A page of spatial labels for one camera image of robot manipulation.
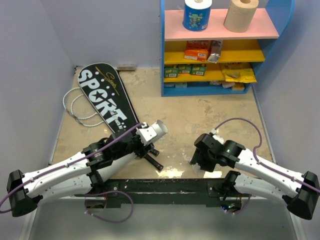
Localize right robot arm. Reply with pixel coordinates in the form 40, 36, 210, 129
190, 133, 320, 220

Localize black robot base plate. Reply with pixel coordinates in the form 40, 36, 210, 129
89, 178, 249, 208

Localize white shuttlecock tube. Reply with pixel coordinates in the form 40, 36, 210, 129
98, 120, 168, 182

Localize brown paper towel roll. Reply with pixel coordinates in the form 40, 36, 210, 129
223, 0, 259, 33

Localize green box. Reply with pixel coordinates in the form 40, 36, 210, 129
178, 64, 192, 75
190, 63, 207, 76
164, 65, 179, 78

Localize small pink eraser box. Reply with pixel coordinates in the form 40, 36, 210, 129
116, 64, 137, 71

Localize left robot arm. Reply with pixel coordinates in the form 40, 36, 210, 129
6, 131, 161, 217

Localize aluminium rail frame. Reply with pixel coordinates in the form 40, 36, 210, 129
18, 66, 106, 240

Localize green box middle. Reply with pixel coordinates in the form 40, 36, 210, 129
178, 64, 192, 75

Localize orange snack box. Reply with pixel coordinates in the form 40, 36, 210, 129
184, 40, 210, 62

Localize black sport racket bag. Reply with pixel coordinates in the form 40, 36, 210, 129
77, 62, 140, 133

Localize blue shelf unit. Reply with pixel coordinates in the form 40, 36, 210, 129
159, 0, 295, 97

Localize silver snack bag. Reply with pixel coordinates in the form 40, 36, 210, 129
207, 39, 223, 64

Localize green box right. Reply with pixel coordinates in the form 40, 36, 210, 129
190, 63, 207, 76

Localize blue wrapped paper roll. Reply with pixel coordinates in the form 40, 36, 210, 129
182, 0, 212, 32

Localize yellow snack bag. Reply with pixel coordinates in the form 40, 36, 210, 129
220, 62, 257, 84

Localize white shuttlecock front table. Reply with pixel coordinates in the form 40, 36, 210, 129
192, 164, 205, 176

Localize green box left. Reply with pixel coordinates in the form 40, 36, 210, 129
164, 65, 179, 78

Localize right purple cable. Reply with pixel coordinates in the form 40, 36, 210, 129
213, 117, 320, 216

